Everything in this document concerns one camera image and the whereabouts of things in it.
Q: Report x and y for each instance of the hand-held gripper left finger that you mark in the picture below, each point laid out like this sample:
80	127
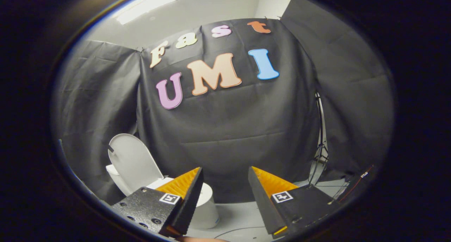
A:
190	203

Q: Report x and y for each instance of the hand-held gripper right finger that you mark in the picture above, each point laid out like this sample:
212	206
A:
262	206

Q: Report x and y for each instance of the white toilet lid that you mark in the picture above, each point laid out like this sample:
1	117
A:
132	164

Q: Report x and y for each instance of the white ceramic toilet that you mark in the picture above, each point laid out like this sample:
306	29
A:
208	210

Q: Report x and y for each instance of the black backdrop cloth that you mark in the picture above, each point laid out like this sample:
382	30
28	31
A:
232	129

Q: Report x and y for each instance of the black tripod light stand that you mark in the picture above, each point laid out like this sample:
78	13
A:
321	136

